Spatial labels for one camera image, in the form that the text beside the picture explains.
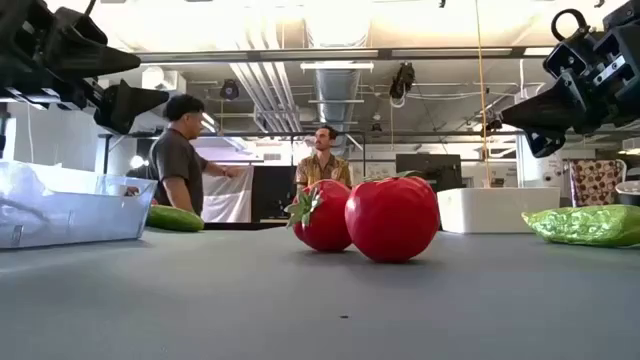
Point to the white cloth sheet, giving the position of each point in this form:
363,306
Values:
227,197

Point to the person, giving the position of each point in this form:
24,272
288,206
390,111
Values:
175,160
320,170

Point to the white ceiling light strip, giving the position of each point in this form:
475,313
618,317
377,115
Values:
337,65

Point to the black monitor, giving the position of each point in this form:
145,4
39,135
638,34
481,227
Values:
430,167

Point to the silver ventilation duct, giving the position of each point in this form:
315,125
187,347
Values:
337,95

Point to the grey table mat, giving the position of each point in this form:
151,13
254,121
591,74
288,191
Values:
250,310

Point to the black cabinet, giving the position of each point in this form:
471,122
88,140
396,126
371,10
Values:
272,195

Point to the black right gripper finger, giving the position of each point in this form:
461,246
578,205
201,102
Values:
546,142
550,112

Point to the green toy cucumber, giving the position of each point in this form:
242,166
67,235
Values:
585,225
175,220

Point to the grey overhead metal beam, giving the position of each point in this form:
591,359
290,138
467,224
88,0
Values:
250,55

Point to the clear plastic bin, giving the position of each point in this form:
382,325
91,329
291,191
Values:
75,215

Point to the small black ceiling device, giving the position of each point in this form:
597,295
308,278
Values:
229,90

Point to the black hanging ceiling device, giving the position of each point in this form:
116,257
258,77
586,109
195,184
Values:
402,80

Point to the polka dot chair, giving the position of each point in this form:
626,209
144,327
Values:
595,180

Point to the white plastic basket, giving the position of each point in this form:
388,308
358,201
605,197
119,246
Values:
495,210

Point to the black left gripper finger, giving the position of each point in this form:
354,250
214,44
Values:
85,50
130,105

